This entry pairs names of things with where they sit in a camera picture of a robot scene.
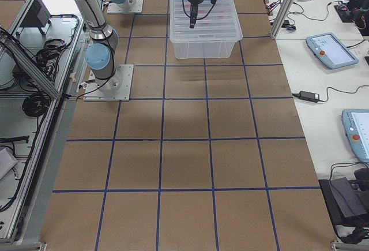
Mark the clear plastic box lid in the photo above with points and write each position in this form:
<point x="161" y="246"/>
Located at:
<point x="215" y="22"/>

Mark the clear plastic storage box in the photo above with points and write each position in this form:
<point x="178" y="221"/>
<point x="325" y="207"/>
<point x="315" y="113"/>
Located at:
<point x="207" y="49"/>

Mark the grey control box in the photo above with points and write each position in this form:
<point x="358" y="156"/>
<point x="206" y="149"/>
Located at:
<point x="37" y="16"/>

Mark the far teach pendant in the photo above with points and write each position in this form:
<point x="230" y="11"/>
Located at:
<point x="330" y="51"/>

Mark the teach pendant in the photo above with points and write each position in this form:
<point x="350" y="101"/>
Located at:
<point x="355" y="122"/>
<point x="330" y="51"/>

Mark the black power brick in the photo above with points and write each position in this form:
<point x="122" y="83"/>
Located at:
<point x="309" y="96"/>

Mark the near teach pendant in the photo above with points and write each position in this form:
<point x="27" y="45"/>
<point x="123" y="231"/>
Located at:
<point x="355" y="122"/>

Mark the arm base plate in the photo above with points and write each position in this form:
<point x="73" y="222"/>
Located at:
<point x="117" y="88"/>
<point x="136" y="9"/>

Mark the diagonal aluminium frame strut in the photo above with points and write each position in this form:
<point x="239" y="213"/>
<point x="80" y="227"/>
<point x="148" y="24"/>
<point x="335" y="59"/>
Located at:
<point x="278" y="21"/>

